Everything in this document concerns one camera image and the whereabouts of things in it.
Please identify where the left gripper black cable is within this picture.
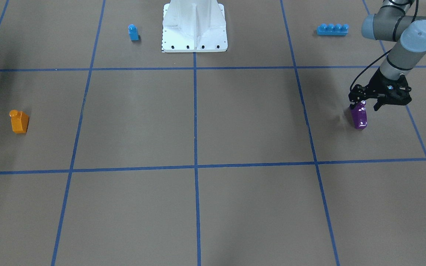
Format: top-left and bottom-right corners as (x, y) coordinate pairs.
(350, 49), (392, 93)

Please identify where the small blue block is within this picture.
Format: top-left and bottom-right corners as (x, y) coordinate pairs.
(128, 24), (140, 41)

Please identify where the long blue block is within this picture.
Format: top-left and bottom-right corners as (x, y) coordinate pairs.
(316, 23), (349, 36)

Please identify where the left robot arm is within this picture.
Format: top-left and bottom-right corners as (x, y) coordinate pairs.
(348, 0), (426, 111)

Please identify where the purple trapezoid block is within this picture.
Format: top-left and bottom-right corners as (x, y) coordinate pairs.
(349, 100), (368, 130)

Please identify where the orange trapezoid block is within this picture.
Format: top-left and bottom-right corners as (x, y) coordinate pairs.
(10, 110), (30, 134)

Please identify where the white camera stand pedestal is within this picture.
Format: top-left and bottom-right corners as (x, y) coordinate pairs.
(161, 0), (228, 53)

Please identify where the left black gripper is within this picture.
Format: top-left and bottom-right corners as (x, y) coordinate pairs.
(348, 68), (412, 111)

